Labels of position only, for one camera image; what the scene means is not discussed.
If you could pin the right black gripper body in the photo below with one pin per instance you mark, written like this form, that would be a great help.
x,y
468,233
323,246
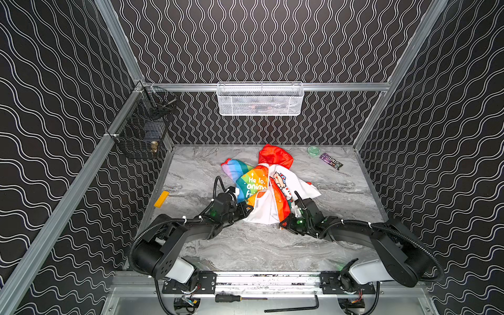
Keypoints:
x,y
301,209

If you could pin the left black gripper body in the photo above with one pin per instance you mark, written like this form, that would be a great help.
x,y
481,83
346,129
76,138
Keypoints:
x,y
240,209

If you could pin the rainbow kids zip jacket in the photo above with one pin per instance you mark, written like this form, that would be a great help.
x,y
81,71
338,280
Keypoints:
x,y
270,187

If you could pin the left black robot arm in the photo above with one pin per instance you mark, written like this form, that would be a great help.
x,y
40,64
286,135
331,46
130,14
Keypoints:
x,y
156,250

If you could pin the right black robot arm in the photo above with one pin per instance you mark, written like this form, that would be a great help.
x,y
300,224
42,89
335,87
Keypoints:
x,y
401,256

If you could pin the purple snack wrapper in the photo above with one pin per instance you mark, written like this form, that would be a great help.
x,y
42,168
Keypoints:
x,y
331,161

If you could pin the yellow block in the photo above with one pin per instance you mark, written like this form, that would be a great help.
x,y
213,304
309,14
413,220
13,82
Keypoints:
x,y
161,200

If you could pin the green round lid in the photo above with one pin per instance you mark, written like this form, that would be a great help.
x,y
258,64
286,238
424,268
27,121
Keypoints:
x,y
313,151

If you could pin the black allen key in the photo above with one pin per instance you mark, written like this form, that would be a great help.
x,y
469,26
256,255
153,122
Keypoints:
x,y
296,309

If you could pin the brass fitting in basket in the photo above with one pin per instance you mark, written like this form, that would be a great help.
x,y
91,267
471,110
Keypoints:
x,y
154,146

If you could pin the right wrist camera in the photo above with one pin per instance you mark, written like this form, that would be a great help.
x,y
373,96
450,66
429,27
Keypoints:
x,y
296,210

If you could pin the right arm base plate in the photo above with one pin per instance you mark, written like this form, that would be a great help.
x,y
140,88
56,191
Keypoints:
x,y
335,283

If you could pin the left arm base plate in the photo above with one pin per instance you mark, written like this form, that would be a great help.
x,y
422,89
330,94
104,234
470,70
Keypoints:
x,y
201,282

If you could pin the black handled screwdriver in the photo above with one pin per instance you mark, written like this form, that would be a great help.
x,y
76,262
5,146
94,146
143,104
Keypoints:
x,y
228,298

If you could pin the white mesh wall basket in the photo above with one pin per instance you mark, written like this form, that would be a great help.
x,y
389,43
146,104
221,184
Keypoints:
x,y
260,98

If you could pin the black wire wall basket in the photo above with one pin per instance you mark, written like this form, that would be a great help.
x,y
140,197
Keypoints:
x,y
147,121

